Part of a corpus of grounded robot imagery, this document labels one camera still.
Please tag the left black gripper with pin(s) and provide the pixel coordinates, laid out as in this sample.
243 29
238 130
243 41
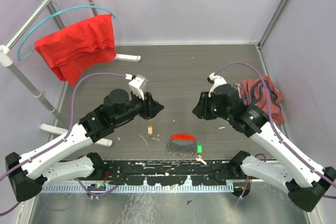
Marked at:
150 107

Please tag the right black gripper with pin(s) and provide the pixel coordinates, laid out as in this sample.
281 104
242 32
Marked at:
201 109

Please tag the metal key holder red handle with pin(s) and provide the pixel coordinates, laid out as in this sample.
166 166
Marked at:
181 144

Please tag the green tag key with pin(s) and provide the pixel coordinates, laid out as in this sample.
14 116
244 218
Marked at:
199 150

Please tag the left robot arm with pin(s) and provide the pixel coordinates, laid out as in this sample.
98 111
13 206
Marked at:
29 173

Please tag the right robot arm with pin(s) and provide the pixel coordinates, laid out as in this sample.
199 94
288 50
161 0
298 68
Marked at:
299 177

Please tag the yellow tag key upper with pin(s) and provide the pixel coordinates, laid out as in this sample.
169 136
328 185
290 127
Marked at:
150 133

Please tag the reddish shirt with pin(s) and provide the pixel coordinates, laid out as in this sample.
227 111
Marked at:
252 92

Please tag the red cloth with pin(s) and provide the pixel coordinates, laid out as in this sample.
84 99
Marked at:
74 49

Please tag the teal clothes hanger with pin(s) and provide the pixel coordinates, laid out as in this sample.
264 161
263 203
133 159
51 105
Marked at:
18 53

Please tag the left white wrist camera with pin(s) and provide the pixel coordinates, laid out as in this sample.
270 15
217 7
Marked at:
137 85

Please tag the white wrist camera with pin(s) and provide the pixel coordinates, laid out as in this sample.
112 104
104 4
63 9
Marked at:
216 81
137 85

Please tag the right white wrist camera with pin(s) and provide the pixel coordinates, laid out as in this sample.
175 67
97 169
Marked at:
216 81

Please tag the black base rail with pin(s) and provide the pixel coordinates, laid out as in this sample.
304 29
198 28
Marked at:
168 173

